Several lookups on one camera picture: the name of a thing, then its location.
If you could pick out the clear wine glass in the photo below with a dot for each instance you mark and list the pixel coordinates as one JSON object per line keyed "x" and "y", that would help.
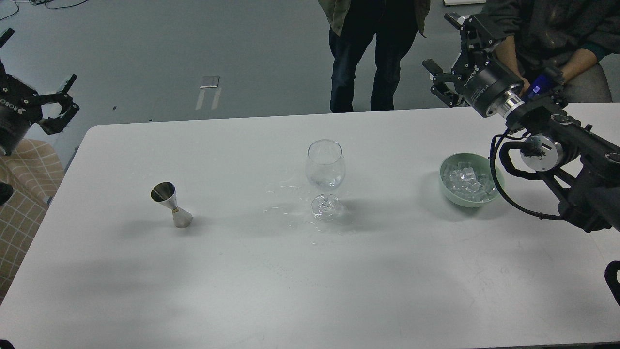
{"x": 325, "y": 170}

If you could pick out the steel cocktail jigger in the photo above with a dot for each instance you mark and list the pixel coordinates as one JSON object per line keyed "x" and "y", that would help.
{"x": 165, "y": 193}

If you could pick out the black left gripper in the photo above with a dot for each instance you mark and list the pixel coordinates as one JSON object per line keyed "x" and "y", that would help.
{"x": 16, "y": 118}

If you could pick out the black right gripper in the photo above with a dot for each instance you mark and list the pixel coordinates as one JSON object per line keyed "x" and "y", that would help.
{"x": 477, "y": 78}

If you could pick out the clear ice cubes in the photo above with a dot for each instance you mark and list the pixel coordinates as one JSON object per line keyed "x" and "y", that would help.
{"x": 464, "y": 182}

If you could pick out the seated person in grey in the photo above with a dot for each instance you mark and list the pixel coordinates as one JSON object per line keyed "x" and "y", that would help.
{"x": 571, "y": 35}

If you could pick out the green bowl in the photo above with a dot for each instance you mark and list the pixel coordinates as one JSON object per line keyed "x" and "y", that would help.
{"x": 480, "y": 164}

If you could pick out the beige checked cloth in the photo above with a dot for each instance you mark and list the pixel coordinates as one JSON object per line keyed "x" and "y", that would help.
{"x": 35, "y": 173}

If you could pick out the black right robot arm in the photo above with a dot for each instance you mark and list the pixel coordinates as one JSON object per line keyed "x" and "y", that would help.
{"x": 541, "y": 141}

